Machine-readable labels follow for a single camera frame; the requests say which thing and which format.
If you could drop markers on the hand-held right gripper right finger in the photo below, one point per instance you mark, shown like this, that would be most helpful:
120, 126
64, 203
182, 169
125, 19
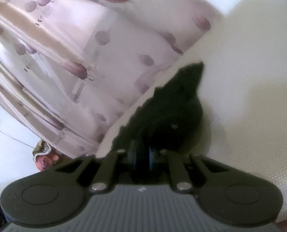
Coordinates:
151, 157

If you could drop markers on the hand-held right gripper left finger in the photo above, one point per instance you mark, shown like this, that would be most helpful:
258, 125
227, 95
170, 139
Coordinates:
133, 156

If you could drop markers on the black small garment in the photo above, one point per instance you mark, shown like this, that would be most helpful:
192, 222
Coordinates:
168, 116

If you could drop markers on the red floral bag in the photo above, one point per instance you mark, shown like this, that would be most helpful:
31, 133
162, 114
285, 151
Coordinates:
43, 158

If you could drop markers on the leaf print curtain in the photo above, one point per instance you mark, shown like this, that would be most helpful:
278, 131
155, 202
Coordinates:
68, 60

